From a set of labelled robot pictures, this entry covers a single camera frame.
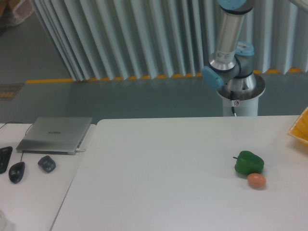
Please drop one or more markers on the white folding screen partition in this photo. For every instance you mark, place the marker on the white folding screen partition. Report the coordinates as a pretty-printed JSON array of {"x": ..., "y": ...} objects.
[{"x": 137, "y": 38}]

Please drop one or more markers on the brown egg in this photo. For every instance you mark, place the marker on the brown egg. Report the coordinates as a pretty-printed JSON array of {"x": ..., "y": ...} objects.
[{"x": 256, "y": 180}]

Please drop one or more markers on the green bell pepper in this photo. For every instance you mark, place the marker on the green bell pepper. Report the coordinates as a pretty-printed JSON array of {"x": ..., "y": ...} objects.
[{"x": 248, "y": 163}]

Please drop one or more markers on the black keyboard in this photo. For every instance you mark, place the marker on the black keyboard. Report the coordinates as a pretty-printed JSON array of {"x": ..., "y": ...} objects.
[{"x": 5, "y": 155}]

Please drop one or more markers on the black computer mouse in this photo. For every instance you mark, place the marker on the black computer mouse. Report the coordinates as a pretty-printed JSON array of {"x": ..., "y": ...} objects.
[{"x": 16, "y": 172}]

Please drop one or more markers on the silver closed laptop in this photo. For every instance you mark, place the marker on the silver closed laptop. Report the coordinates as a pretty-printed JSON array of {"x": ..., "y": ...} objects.
[{"x": 55, "y": 135}]

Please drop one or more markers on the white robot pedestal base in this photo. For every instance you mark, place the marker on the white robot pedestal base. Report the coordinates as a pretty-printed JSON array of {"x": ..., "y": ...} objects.
[{"x": 240, "y": 96}]

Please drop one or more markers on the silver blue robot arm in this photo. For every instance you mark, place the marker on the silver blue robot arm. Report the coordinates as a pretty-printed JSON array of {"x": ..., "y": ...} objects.
[{"x": 224, "y": 64}]

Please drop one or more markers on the yellow plastic basket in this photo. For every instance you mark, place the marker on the yellow plastic basket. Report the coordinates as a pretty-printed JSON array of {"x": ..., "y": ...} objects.
[{"x": 299, "y": 129}]

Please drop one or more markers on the dark grey small controller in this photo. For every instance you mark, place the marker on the dark grey small controller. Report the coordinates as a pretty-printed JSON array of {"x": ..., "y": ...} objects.
[{"x": 47, "y": 164}]

